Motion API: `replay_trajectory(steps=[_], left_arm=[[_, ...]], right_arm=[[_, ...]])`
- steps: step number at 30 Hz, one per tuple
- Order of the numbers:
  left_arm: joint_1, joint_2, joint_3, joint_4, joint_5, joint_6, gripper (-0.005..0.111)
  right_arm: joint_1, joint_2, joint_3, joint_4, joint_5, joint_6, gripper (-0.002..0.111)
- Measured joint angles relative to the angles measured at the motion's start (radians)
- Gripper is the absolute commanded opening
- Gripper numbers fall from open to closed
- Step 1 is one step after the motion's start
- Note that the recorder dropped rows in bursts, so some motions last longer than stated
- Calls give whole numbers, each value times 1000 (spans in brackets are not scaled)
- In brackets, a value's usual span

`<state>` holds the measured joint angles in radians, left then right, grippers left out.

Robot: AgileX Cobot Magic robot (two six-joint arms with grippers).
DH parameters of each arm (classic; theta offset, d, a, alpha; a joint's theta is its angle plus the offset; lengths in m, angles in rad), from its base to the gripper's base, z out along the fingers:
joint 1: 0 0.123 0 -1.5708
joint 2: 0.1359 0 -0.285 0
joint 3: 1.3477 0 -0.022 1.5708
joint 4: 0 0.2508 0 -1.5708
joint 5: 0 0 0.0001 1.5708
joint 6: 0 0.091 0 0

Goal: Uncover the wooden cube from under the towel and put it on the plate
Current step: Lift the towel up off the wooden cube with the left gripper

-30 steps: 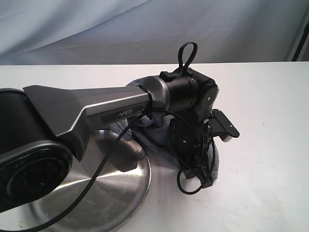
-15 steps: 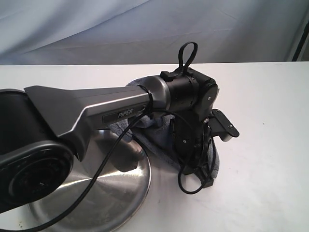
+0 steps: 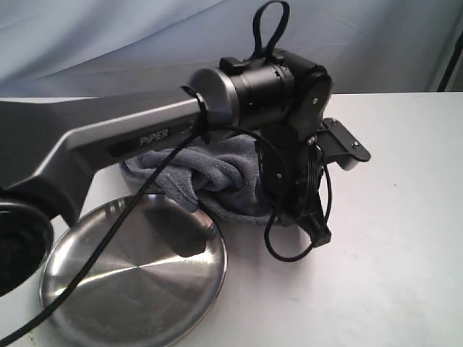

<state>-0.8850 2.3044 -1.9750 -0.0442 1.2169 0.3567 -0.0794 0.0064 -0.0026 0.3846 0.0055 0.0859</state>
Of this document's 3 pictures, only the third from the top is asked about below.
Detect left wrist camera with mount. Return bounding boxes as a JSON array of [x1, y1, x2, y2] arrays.
[[316, 118, 371, 171]]

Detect black velcro strap loop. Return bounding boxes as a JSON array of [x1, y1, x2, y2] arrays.
[[249, 0, 291, 61]]

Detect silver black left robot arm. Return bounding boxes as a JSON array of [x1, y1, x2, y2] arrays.
[[1, 51, 332, 294]]

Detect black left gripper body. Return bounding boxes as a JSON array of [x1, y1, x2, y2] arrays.
[[255, 124, 324, 226]]

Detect round stainless steel plate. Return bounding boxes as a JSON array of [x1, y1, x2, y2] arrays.
[[46, 194, 227, 346]]

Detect blue-grey backdrop cloth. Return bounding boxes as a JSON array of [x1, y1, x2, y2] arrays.
[[1, 1, 462, 97]]

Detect grey fleece cloth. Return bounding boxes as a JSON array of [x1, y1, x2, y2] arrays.
[[121, 135, 279, 228]]

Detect black backdrop stand pole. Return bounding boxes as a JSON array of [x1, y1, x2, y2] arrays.
[[436, 33, 463, 93]]

